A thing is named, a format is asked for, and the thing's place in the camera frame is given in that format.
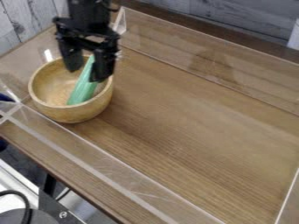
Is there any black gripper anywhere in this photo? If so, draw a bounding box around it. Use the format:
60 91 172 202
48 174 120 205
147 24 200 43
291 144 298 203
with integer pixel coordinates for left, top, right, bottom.
52 0 119 82

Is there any green rectangular block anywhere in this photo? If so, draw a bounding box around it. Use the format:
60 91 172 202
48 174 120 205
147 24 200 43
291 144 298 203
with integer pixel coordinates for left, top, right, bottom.
67 56 98 105

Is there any brown wooden bowl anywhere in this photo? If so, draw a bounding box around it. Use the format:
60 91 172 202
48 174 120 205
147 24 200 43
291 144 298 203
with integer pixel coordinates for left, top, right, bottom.
27 55 115 124

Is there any black table leg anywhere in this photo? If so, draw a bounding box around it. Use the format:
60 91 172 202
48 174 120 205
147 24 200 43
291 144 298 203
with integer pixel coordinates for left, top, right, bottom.
43 174 58 197

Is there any white object at right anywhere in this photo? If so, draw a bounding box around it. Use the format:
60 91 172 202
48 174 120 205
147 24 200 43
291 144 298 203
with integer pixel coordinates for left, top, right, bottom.
287 18 299 50

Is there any clear acrylic tray wall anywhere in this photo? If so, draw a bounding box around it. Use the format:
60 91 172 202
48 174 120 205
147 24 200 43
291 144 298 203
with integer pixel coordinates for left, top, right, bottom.
0 7 299 224

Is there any black metal bracket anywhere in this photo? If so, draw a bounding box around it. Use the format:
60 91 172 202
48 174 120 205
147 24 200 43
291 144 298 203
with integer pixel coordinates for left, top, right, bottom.
39 191 87 224

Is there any black cable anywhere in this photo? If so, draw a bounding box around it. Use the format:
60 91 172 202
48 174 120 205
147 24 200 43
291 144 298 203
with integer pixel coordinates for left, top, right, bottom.
0 190 33 224

